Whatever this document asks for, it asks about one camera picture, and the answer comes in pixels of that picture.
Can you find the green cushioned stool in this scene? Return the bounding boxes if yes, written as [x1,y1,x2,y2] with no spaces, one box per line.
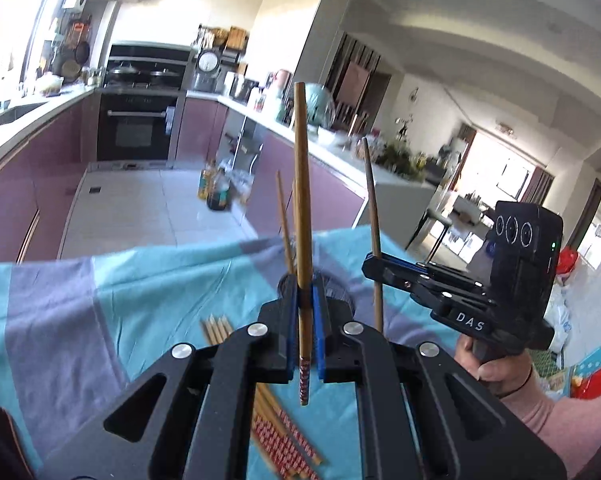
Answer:
[405,207,452,262]

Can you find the pink lower cabinet long row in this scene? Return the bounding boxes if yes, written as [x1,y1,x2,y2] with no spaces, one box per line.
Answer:
[0,92,99,266]

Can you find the red-patterned wooden chopstick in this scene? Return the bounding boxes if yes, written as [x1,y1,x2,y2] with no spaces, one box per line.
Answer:
[361,136,385,335]
[293,81,313,407]
[276,169,296,277]

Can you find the green kitchen appliance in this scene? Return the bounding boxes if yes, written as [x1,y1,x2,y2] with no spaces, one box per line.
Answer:
[307,83,334,129]

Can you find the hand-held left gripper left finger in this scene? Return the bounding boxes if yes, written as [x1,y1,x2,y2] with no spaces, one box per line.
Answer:
[39,272,301,480]

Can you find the dark brown object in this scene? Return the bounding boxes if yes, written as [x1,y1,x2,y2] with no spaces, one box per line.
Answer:
[0,402,37,480]

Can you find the brown window curtain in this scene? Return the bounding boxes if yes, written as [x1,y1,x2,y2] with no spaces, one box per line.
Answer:
[523,167,555,202]

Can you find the colourful boxes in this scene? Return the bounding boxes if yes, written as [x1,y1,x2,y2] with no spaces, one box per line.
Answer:
[569,344,601,402]

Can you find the dark cooking oil bottle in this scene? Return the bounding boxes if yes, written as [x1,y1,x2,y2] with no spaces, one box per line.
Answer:
[206,165,232,211]

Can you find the steel stock pot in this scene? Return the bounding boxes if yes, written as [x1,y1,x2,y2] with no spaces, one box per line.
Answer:
[229,76,259,104]

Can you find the person's right forearm pink sleeve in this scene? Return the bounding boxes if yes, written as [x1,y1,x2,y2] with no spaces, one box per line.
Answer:
[498,364,601,480]

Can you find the person's right hand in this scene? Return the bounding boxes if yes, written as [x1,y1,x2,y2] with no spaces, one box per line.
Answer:
[455,333,534,401]

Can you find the bunch of wooden chopsticks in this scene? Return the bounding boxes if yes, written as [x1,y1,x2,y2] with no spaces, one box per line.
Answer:
[202,314,327,478]

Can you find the framed wall picture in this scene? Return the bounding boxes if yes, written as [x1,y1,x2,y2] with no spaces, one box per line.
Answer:
[337,62,372,106]

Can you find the black built-in oven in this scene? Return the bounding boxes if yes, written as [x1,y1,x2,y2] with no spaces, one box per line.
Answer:
[97,91,179,163]

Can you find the teal and grey tablecloth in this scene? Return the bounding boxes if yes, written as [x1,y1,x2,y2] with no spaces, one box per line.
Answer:
[0,227,461,480]

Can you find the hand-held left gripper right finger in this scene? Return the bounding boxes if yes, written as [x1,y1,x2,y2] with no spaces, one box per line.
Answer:
[312,271,567,480]

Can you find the silver rice cooker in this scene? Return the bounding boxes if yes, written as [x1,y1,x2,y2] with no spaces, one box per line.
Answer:
[195,48,222,92]

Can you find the white plastic bag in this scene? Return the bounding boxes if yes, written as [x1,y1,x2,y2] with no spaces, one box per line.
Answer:
[545,284,572,357]

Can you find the leafy green vegetables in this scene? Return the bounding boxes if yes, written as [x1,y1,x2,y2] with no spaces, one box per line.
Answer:
[379,141,427,182]

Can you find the pink lower corner cabinet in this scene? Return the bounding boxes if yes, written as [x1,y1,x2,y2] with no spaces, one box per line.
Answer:
[177,97,229,164]

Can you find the black mesh chopstick holder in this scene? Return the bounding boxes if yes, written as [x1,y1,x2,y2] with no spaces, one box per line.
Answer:
[279,274,352,312]

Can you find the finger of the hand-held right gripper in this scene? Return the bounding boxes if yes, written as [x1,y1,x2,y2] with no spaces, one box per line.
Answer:
[378,253,486,287]
[363,259,487,317]

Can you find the yellow cooking oil bottle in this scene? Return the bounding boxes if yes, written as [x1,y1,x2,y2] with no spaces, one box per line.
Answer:
[198,162,216,201]

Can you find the wall rack with pans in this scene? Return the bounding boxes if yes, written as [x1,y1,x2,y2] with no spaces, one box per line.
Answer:
[50,14,92,81]

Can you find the kitchen sink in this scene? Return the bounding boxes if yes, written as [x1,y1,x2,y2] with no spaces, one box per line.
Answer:
[0,100,47,129]

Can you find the pink island cabinet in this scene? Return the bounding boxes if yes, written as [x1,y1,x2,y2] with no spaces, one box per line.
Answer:
[244,129,367,239]

